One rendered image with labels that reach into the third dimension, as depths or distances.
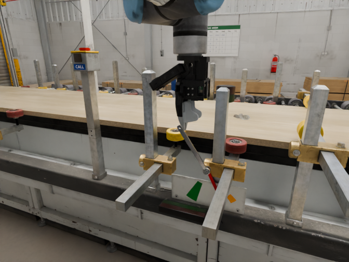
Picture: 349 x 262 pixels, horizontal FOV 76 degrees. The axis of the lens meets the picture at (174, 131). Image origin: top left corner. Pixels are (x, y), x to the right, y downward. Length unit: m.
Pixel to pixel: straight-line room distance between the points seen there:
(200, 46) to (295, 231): 0.61
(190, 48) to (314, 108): 0.36
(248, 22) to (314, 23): 1.79
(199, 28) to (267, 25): 7.27
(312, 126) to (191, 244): 0.91
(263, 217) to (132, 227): 0.87
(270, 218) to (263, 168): 0.22
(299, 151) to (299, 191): 0.13
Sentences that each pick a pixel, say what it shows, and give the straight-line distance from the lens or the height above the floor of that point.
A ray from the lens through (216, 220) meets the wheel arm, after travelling 0.54.
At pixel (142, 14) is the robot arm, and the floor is 1.28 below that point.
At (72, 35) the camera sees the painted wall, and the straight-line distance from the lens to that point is 10.02.
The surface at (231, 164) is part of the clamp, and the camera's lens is 0.76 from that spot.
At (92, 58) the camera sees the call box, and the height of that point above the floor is 1.20.
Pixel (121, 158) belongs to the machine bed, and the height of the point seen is 0.70.
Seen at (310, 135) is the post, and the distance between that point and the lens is 0.71.
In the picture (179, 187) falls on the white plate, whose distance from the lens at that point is 0.84.
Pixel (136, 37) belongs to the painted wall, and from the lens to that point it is 8.60.
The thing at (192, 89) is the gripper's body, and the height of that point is 1.12.
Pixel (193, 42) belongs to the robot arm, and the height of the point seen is 1.24.
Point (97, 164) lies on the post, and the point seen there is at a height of 0.77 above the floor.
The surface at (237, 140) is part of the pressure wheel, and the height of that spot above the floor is 0.91.
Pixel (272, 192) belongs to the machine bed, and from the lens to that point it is 1.04.
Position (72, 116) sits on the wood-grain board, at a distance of 1.31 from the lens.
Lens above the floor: 1.20
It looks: 18 degrees down
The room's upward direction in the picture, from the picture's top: straight up
